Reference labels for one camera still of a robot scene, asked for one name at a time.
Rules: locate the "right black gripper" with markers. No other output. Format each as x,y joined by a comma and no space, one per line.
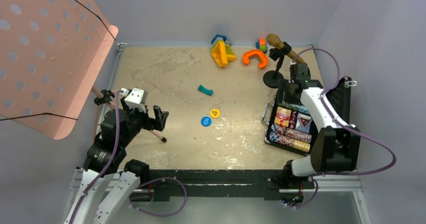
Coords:
283,85

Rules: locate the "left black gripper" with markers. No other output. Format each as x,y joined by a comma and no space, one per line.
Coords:
150,123

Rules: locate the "triangular red black button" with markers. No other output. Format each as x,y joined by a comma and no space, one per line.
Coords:
303,122

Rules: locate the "black poker set case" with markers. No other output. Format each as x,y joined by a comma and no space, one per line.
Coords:
339,98

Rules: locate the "blue round dealer button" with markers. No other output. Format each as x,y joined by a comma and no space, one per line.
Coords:
206,121

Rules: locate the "yellow round dealer button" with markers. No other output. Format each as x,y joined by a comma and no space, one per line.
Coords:
215,113

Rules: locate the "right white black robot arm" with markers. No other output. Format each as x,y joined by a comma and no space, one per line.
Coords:
336,145

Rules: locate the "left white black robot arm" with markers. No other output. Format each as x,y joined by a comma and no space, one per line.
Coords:
119,127

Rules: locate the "red Texas Hold'em card box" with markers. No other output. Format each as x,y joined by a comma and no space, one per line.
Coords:
282,116

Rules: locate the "green poker chip stack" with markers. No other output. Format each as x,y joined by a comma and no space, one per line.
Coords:
293,107

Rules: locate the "light blue poker chip stack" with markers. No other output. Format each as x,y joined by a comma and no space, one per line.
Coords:
304,110

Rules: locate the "blue ace card box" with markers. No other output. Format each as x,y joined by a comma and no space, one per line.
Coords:
306,130

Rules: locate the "orange horseshoe toy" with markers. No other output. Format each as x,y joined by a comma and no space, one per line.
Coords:
255,54

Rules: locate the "red white poker chip stack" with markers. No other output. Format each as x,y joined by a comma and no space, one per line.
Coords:
297,135

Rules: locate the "blue white poker chip stack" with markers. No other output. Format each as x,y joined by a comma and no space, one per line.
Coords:
276,133

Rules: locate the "teal curved block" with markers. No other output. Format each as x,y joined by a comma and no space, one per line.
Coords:
204,90

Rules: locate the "colourful toy car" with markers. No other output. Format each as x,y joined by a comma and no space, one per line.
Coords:
261,45

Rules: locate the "gold toy microphone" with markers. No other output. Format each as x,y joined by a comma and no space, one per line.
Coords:
280,49

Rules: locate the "gold poker chip stack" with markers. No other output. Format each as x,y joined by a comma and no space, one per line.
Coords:
301,146

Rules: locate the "yellow toy basket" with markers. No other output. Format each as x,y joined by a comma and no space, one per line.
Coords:
222,54

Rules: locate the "blue toy house piece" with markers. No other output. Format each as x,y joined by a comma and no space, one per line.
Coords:
218,38

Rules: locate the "pink perforated music stand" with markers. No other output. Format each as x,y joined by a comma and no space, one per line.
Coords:
51,54

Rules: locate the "chrome case handle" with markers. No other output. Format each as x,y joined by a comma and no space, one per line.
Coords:
267,113

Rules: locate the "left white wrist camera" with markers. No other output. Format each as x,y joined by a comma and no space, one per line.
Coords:
134,98

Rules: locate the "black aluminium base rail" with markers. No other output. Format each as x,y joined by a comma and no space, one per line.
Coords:
265,184

